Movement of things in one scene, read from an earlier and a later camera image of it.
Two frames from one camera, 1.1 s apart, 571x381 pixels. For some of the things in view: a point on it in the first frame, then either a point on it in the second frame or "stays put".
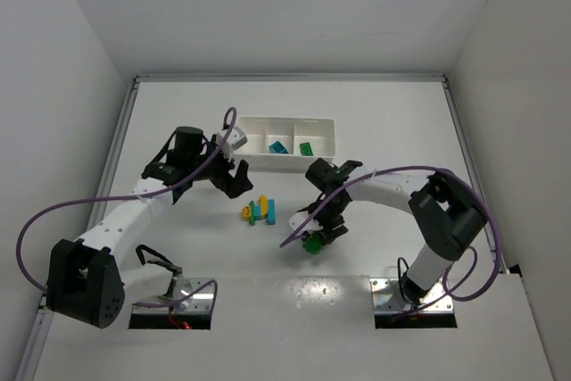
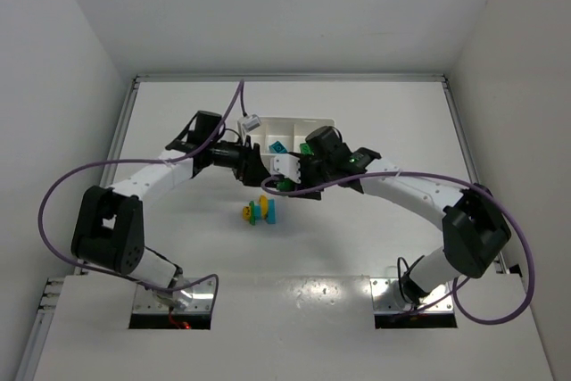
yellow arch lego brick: (264, 204) stays put
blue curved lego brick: (277, 147) stays put
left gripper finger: (241, 183) to (252, 173)
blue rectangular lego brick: (270, 218) stays put
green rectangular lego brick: (305, 149) stays put
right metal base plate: (388, 295) stays put
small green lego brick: (313, 245) to (286, 185)
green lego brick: (252, 213) stays put
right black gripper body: (327, 224) to (303, 176)
